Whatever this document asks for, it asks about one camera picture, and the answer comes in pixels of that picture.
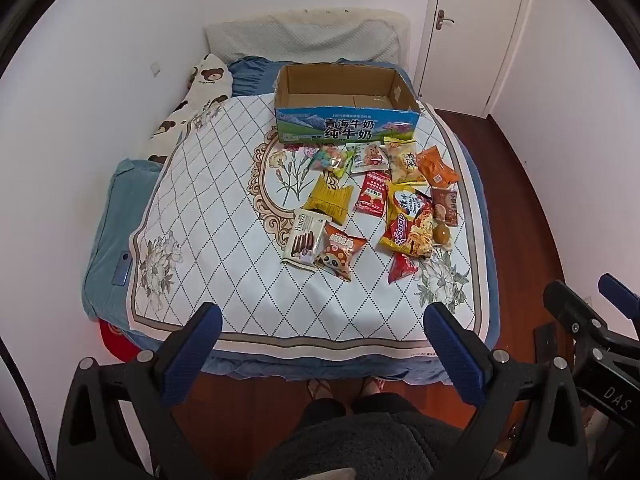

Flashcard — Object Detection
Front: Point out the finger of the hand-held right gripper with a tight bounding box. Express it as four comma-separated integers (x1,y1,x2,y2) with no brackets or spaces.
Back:
597,272,640,343
543,280,611,348

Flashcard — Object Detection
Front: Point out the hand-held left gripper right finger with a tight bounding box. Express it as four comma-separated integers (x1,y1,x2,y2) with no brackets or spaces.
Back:
424,302,588,480

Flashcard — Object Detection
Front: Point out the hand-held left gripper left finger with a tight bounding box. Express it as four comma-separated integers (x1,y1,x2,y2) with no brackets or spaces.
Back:
56,302,223,480

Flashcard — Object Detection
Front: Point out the yellow red instant noodle packet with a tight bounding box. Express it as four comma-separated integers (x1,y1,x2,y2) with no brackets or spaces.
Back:
377,180,435,260

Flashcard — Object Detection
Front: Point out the small brown snack packet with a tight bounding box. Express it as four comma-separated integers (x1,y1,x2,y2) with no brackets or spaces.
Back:
431,186,460,227

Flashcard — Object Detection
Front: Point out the orange raccoon print chip packet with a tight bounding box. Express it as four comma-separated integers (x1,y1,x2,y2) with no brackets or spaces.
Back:
314,222,368,282

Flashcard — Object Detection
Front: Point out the white chocolate wafer packet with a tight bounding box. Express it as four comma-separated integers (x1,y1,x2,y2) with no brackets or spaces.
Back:
281,208,331,267

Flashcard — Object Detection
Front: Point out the yellow crinkled snack packet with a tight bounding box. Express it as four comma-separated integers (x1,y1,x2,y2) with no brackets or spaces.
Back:
302,174,355,226

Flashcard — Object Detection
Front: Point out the pale yellow egg biscuit packet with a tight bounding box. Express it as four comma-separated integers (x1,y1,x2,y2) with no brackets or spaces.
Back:
382,141,426,185

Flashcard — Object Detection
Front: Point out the white cookie packet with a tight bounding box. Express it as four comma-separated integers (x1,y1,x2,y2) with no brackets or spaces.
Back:
346,142,390,175

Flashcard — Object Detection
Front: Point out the cardboard box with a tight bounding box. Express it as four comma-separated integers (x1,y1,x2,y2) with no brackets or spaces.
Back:
274,62,421,145

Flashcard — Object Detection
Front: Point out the red object under bed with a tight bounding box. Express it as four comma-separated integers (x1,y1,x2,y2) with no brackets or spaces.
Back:
98,321,138,361

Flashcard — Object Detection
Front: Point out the small red triangular packet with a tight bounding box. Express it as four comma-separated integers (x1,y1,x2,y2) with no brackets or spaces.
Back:
388,251,419,285

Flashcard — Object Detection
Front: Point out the white diamond floral printed blanket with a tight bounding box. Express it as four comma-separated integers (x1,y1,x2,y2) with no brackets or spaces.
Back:
129,94,493,348

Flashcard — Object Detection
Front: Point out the blue phone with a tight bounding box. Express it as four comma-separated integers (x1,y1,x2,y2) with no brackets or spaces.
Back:
115,254,135,286

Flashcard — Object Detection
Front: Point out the person's dark fleece clothing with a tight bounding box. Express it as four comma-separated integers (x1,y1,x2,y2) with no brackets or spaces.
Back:
252,392,506,480

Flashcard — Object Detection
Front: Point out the blue quilt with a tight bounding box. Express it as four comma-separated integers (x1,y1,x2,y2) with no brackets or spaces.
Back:
82,132,501,386

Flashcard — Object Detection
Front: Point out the red white snack packet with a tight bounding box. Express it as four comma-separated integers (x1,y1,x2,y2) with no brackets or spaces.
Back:
354,170,392,217

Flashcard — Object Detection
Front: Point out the plain orange snack packet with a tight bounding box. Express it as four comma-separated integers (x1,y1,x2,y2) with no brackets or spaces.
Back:
416,146,461,187

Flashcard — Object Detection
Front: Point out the colourful candy packet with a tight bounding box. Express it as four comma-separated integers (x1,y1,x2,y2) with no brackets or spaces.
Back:
307,144,353,178

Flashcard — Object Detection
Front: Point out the bear print pillow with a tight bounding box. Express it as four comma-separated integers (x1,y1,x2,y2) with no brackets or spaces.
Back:
139,53,233,166

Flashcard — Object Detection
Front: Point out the blue ruffled pillow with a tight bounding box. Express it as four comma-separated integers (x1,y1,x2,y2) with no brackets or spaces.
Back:
227,56,416,98

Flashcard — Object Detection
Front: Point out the white door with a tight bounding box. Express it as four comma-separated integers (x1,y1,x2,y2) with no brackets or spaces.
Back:
417,0,531,120

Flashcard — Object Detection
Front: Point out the white padded headboard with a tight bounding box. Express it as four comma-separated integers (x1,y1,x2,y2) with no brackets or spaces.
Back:
204,7,412,66

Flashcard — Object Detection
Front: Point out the black cable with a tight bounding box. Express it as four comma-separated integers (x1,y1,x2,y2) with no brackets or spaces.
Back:
0,335,57,480

